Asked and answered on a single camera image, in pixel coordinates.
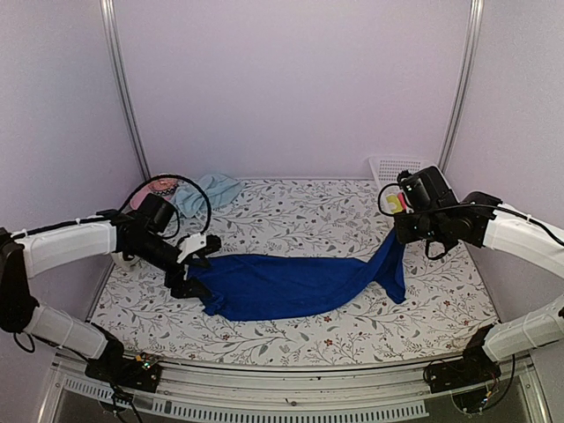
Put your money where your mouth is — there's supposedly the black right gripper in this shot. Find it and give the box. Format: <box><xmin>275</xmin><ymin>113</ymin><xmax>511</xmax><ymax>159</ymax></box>
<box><xmin>394</xmin><ymin>208</ymin><xmax>448</xmax><ymax>244</ymax></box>

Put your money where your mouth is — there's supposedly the dark blue towel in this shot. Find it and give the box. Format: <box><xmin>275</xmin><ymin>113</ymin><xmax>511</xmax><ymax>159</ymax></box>
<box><xmin>188</xmin><ymin>231</ymin><xmax>405</xmax><ymax>322</ymax></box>

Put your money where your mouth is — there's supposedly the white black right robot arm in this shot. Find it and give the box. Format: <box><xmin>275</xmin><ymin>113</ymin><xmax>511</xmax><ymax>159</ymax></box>
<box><xmin>392</xmin><ymin>192</ymin><xmax>563</xmax><ymax>384</ymax></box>

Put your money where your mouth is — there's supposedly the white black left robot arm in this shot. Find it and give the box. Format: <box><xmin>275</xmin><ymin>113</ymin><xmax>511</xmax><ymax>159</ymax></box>
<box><xmin>1</xmin><ymin>211</ymin><xmax>219</xmax><ymax>382</ymax></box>

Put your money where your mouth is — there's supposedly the cream ceramic mug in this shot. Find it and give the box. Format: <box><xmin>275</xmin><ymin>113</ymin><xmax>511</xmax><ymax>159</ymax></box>
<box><xmin>110</xmin><ymin>252</ymin><xmax>139</xmax><ymax>271</ymax></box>

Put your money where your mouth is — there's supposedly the pink rolled towel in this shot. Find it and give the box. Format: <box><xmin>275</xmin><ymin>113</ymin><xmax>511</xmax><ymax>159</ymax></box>
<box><xmin>397</xmin><ymin>192</ymin><xmax>408</xmax><ymax>211</ymax></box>

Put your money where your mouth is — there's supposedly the yellow rolled towel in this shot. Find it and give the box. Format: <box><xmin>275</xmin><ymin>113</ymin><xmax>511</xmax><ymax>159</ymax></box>
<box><xmin>385</xmin><ymin>194</ymin><xmax>404</xmax><ymax>214</ymax></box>

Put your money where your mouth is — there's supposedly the light blue towel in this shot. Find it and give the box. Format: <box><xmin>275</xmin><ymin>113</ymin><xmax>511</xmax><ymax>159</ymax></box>
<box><xmin>172</xmin><ymin>174</ymin><xmax>245</xmax><ymax>218</ymax></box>

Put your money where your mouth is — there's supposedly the white plastic basket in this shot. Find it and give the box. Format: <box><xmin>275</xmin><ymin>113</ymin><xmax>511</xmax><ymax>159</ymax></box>
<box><xmin>367</xmin><ymin>155</ymin><xmax>435</xmax><ymax>213</ymax></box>

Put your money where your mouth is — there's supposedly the pink plate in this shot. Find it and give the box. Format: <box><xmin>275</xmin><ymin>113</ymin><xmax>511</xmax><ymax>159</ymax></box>
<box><xmin>129</xmin><ymin>183</ymin><xmax>152</xmax><ymax>210</ymax></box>

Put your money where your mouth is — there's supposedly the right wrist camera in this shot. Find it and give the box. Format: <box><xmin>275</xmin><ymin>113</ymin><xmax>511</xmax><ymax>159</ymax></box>
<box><xmin>397</xmin><ymin>166</ymin><xmax>457</xmax><ymax>212</ymax></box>

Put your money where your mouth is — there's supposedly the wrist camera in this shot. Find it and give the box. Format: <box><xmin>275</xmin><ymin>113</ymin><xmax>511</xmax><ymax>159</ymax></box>
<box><xmin>397</xmin><ymin>166</ymin><xmax>457</xmax><ymax>212</ymax></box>
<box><xmin>137</xmin><ymin>193</ymin><xmax>175</xmax><ymax>234</ymax></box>

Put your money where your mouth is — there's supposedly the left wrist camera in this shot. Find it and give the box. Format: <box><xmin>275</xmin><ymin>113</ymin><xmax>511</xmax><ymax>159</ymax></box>
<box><xmin>137</xmin><ymin>193</ymin><xmax>175</xmax><ymax>234</ymax></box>

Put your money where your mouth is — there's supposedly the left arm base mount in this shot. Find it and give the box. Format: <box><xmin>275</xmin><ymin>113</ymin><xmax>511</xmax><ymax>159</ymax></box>
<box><xmin>85</xmin><ymin>351</ymin><xmax>162</xmax><ymax>393</ymax></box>

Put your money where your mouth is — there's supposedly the left black camera cable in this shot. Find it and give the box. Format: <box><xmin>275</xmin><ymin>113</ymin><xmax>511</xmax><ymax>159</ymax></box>
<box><xmin>118</xmin><ymin>174</ymin><xmax>212</xmax><ymax>241</ymax></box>

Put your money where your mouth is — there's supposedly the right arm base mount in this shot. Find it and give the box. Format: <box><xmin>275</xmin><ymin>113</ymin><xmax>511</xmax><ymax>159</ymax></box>
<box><xmin>423</xmin><ymin>353</ymin><xmax>501</xmax><ymax>393</ymax></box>

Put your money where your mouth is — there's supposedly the aluminium front rail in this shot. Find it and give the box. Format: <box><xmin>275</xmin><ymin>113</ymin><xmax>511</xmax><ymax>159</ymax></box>
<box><xmin>38</xmin><ymin>352</ymin><xmax>557</xmax><ymax>422</ymax></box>

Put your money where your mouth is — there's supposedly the right aluminium frame post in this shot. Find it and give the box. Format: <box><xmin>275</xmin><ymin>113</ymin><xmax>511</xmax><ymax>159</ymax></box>
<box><xmin>438</xmin><ymin>0</ymin><xmax>485</xmax><ymax>174</ymax></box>

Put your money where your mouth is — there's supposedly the aluminium frame post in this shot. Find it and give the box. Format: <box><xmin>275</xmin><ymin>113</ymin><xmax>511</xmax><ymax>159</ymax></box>
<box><xmin>100</xmin><ymin>0</ymin><xmax>152</xmax><ymax>181</ymax></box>
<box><xmin>438</xmin><ymin>0</ymin><xmax>485</xmax><ymax>174</ymax></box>

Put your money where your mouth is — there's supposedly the left aluminium frame post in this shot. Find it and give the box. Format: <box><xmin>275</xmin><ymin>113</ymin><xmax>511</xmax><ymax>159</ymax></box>
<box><xmin>100</xmin><ymin>0</ymin><xmax>152</xmax><ymax>181</ymax></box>

